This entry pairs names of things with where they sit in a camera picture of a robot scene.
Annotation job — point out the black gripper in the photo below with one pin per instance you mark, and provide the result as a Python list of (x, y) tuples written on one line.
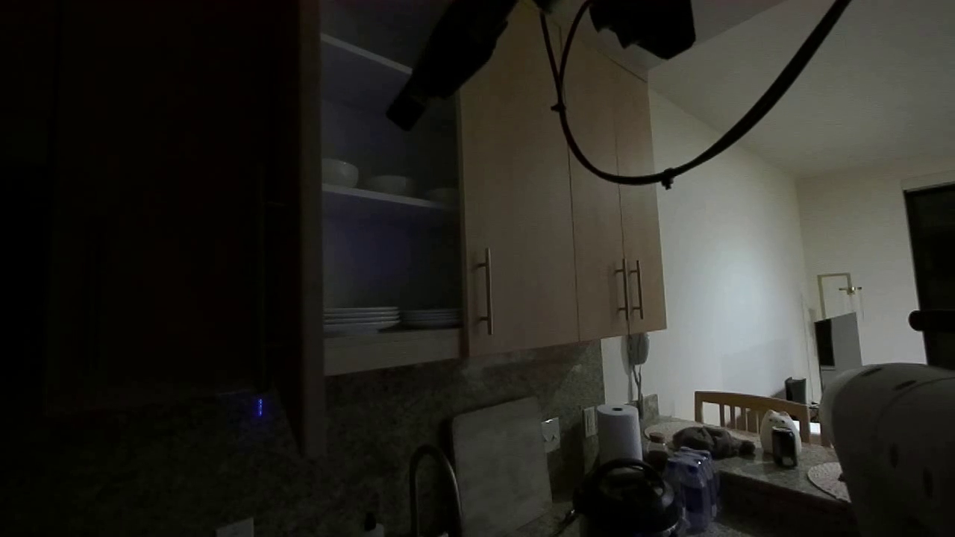
[(480, 33)]

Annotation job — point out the white bowl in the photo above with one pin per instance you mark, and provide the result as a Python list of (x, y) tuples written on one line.
[(341, 174)]

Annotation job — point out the stack of white plates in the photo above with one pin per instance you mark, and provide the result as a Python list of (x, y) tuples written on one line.
[(361, 319)]

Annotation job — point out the curved metal faucet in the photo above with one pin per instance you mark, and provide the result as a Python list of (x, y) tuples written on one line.
[(437, 444)]

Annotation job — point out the small blue light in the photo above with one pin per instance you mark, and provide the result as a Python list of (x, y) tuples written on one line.
[(259, 406)]

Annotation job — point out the grey cutting board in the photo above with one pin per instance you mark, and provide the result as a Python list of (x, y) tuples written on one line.
[(504, 467)]

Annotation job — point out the dark cloth bundle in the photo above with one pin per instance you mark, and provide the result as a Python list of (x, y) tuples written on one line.
[(713, 438)]

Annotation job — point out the black round kettle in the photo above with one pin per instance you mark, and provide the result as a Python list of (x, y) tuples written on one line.
[(629, 497)]

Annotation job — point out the small black speaker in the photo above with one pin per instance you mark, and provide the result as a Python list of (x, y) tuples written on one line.
[(796, 391)]

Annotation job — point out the blue water bottle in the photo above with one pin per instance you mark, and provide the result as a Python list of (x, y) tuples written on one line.
[(693, 486)]

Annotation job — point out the white countertop appliance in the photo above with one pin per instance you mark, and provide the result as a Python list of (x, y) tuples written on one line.
[(780, 443)]

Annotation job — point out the dark doorway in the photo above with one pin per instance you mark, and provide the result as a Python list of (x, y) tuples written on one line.
[(935, 258)]

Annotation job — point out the round placemat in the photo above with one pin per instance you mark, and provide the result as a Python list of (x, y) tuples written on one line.
[(823, 482)]

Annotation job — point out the wall cabinet with shelves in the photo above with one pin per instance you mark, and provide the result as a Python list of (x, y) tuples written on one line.
[(389, 255)]

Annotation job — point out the white wall outlet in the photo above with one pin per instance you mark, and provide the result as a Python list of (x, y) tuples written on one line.
[(550, 434)]

